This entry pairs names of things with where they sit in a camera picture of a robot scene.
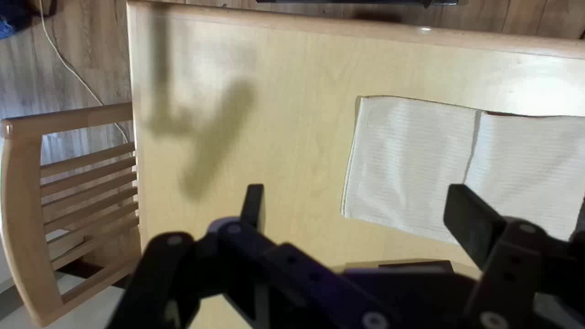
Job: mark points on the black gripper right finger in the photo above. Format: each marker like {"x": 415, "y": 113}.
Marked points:
{"x": 518, "y": 268}

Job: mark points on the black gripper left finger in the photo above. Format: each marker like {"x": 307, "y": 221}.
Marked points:
{"x": 183, "y": 275}

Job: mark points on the white cloth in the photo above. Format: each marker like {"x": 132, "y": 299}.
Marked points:
{"x": 408, "y": 166}

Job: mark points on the blue object on floor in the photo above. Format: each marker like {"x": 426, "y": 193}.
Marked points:
{"x": 11, "y": 20}

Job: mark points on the wooden slat-back chair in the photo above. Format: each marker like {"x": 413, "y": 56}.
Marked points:
{"x": 24, "y": 213}

